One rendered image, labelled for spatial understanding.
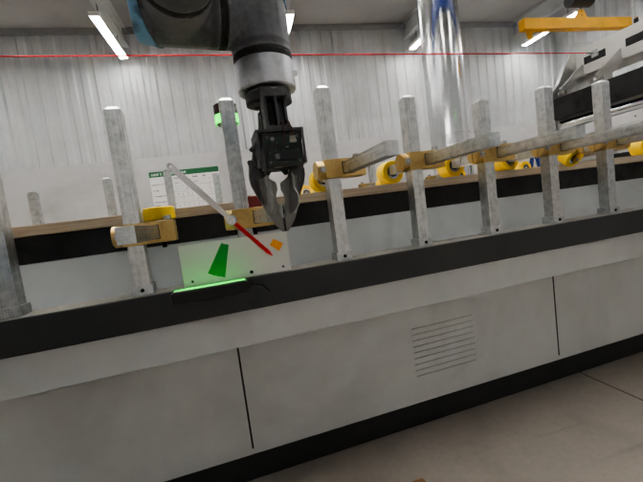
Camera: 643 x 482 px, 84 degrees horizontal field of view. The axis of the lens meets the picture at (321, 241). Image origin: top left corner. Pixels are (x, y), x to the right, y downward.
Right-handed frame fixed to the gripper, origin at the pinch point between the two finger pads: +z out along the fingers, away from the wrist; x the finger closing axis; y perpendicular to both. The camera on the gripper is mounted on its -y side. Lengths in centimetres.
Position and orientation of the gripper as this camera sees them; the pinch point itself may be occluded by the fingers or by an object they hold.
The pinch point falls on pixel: (283, 223)
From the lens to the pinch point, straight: 59.6
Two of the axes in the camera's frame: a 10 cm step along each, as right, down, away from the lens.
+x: 9.5, -1.5, 2.7
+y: 2.8, 0.4, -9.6
